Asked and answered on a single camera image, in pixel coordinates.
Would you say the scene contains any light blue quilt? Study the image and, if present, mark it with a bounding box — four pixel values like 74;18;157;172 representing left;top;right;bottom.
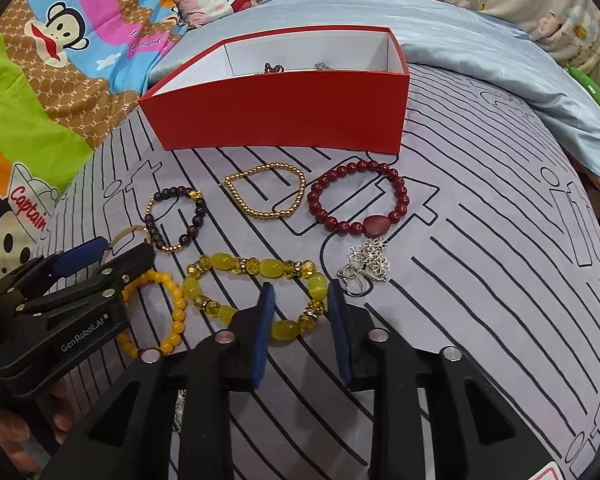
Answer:
150;0;600;196

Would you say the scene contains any large yellow crystal bead bracelet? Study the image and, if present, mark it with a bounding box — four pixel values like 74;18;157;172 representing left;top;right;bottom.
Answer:
181;252;330;344

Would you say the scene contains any red bead bracelet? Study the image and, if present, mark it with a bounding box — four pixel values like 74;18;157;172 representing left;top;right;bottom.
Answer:
307;159;410;236

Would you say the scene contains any thin gold bangle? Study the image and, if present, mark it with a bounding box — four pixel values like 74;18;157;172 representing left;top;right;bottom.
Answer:
102;225;152;267

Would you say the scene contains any cartoon monkey blanket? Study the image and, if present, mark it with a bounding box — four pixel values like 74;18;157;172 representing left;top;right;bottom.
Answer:
0;0;231;281

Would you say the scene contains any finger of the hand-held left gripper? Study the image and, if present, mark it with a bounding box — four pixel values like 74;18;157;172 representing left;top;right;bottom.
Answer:
17;242;157;322
0;236;109;301

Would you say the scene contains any gold bead bracelet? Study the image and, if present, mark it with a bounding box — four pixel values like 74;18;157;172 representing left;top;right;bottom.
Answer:
223;162;307;220

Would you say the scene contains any small yellow bead bracelet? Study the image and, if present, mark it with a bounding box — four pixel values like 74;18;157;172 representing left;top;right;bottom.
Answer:
115;269;187;359

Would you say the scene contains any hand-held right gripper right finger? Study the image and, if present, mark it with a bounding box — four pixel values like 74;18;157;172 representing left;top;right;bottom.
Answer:
327;280;556;480

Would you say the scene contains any dark brown bead bracelet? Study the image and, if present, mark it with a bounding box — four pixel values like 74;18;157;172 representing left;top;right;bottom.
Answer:
145;186;207;254

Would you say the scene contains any red jewelry box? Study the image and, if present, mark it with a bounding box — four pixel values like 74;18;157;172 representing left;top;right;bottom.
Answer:
137;26;411;156

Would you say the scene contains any person's left hand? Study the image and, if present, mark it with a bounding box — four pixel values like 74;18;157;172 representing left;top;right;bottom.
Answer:
0;377;77;473

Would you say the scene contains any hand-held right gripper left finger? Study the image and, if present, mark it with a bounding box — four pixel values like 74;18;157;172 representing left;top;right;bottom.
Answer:
40;282;276;480

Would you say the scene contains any silver flower bracelet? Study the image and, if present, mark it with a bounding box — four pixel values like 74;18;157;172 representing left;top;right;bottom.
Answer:
336;237;394;297

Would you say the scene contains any grey striped bed sheet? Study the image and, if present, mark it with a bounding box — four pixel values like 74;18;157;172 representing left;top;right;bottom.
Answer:
45;62;600;480

